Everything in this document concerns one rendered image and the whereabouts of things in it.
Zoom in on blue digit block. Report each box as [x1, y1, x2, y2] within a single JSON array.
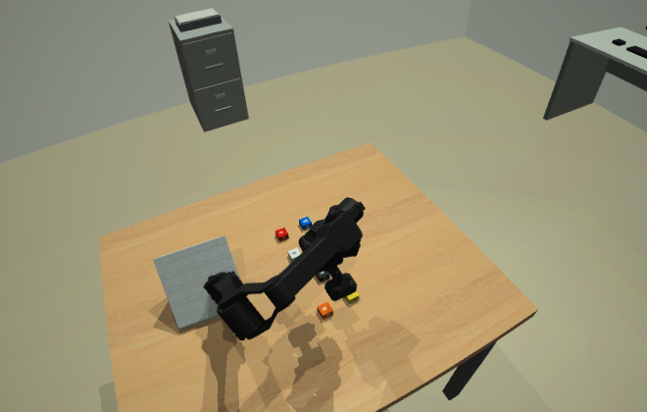
[[299, 217, 312, 230]]

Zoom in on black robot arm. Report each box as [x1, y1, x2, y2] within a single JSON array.
[[203, 197, 366, 340]]

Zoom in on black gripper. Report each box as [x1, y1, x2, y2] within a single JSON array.
[[298, 235, 357, 301]]

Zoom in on red block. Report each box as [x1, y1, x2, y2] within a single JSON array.
[[275, 228, 289, 241]]

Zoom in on yellow block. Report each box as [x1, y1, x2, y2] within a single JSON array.
[[345, 291, 359, 303]]

